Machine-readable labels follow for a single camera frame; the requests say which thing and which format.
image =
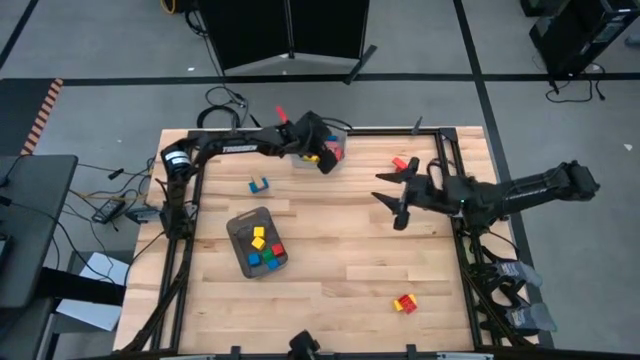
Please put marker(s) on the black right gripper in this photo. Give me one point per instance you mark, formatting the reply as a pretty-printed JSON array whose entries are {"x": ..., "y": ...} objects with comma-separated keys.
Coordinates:
[{"x": 425, "y": 192}]

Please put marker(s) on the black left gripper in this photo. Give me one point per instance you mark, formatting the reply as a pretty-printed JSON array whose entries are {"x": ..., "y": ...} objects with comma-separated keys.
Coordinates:
[{"x": 320, "y": 137}]

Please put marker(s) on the yellow long block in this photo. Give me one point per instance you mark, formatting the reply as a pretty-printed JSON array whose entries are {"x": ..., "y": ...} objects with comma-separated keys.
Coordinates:
[{"x": 310, "y": 158}]

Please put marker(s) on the blue U-shaped block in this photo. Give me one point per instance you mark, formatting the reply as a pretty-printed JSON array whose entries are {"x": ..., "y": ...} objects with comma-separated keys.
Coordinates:
[{"x": 258, "y": 190}]

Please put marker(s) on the yellow cube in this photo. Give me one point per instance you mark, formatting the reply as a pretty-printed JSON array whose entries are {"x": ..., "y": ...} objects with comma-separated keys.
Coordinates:
[
  {"x": 258, "y": 243},
  {"x": 259, "y": 231}
]

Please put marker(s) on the red studded block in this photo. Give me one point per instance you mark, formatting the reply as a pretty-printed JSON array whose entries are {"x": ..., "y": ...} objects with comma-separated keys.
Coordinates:
[{"x": 407, "y": 304}]

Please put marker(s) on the red and yellow block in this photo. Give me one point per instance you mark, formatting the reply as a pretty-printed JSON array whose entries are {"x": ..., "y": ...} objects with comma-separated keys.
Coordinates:
[{"x": 397, "y": 305}]

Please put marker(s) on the red cube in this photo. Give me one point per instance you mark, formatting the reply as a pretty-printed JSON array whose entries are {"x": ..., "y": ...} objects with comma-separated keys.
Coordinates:
[{"x": 278, "y": 249}]

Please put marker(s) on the blue cube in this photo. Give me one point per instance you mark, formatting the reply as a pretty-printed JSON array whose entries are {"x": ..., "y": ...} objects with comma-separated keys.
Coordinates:
[
  {"x": 273, "y": 263},
  {"x": 254, "y": 259}
]

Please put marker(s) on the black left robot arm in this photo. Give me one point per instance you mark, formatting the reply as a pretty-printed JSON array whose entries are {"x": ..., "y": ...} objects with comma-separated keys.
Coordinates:
[{"x": 240, "y": 145}]

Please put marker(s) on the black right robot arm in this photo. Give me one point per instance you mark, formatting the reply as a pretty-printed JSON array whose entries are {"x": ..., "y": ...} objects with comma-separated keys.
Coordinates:
[{"x": 525, "y": 192}]

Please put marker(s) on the clear plastic bin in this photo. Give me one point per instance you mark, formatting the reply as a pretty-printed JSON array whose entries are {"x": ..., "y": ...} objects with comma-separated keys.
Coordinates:
[{"x": 302, "y": 165}]

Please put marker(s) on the red tab on left gripper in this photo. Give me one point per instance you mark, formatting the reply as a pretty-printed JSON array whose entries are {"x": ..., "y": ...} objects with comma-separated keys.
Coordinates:
[{"x": 282, "y": 114}]

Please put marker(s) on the dark grey plastic bin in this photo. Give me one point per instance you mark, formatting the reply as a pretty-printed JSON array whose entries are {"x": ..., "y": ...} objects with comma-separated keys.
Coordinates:
[{"x": 239, "y": 235}]

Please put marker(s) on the black divider screen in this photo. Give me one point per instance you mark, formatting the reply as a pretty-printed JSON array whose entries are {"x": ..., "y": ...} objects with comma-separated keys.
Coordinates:
[{"x": 250, "y": 30}]

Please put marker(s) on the black rounded object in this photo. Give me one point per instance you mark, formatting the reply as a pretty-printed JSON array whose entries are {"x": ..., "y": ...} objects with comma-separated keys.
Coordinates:
[{"x": 303, "y": 346}]

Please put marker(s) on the grey controller box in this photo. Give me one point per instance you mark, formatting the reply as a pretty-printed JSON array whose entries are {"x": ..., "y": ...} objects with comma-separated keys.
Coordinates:
[{"x": 144, "y": 214}]

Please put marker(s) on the black power adapter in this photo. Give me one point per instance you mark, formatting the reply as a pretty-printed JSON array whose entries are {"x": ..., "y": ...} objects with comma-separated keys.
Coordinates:
[{"x": 107, "y": 210}]

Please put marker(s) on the black equipment cart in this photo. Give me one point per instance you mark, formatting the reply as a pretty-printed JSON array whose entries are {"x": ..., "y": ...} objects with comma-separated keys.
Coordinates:
[{"x": 575, "y": 30}]

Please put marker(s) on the white sheet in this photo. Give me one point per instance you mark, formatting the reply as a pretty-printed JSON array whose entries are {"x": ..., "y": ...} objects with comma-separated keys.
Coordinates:
[{"x": 95, "y": 312}]

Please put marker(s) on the black side desk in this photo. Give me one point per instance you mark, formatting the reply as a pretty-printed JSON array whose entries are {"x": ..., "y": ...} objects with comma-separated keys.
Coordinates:
[{"x": 35, "y": 225}]

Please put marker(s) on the black mat with striped edge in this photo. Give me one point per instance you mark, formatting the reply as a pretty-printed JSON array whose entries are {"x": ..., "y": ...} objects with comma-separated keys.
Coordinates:
[{"x": 20, "y": 110}]

